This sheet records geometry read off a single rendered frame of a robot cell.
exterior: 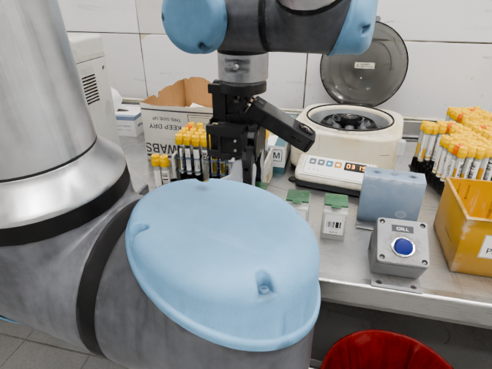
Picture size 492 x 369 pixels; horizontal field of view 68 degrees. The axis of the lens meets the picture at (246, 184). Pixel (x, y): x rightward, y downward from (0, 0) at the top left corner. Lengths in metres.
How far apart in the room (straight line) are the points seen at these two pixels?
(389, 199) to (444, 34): 0.58
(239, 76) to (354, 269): 0.34
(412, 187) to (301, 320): 0.49
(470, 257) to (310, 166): 0.35
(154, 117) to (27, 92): 0.69
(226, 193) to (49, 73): 0.12
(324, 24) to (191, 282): 0.28
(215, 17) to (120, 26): 0.91
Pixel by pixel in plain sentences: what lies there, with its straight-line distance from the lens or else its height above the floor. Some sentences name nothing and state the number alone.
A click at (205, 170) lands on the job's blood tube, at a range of 0.71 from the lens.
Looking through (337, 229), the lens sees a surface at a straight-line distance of 0.64.
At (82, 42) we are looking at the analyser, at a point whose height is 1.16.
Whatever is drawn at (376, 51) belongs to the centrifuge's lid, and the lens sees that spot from 1.08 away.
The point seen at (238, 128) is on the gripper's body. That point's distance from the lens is 0.56.
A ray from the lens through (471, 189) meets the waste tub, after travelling 0.73.
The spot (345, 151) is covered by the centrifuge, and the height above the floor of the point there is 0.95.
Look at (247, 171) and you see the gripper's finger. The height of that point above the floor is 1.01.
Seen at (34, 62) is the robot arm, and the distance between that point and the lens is 0.23.
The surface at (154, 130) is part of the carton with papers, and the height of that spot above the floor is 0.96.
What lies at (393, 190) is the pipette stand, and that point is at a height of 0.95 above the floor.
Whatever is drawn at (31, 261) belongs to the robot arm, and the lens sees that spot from 0.26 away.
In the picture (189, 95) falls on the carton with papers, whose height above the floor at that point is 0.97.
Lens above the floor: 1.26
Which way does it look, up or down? 28 degrees down
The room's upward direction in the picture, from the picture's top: straight up
